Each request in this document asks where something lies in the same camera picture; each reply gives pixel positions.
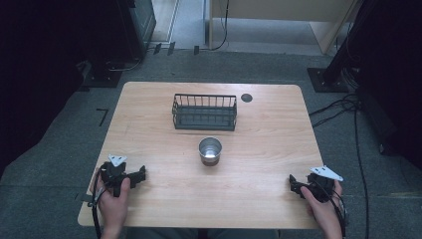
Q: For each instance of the person's left hand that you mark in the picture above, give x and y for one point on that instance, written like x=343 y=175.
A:
x=113 y=207

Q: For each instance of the metal cup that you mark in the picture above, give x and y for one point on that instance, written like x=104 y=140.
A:
x=210 y=151

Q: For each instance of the black floor tape strip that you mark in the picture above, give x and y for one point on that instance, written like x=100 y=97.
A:
x=171 y=48
x=196 y=50

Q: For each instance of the light wooden cabinet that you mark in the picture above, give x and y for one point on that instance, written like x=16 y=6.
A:
x=285 y=13

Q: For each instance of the black stand with base plate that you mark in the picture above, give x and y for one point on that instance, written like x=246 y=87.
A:
x=331 y=76

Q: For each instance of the person's right hand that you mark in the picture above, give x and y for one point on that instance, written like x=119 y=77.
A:
x=323 y=212

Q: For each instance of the dark stand with base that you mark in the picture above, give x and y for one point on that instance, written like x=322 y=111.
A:
x=103 y=76

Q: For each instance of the black equipment cabinet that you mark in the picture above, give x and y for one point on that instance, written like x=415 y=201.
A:
x=137 y=26

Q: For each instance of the black round table grommet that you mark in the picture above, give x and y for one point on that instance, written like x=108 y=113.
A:
x=246 y=98

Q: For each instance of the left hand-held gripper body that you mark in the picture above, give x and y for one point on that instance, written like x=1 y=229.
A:
x=112 y=176

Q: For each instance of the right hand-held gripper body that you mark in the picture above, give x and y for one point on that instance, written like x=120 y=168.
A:
x=321 y=186

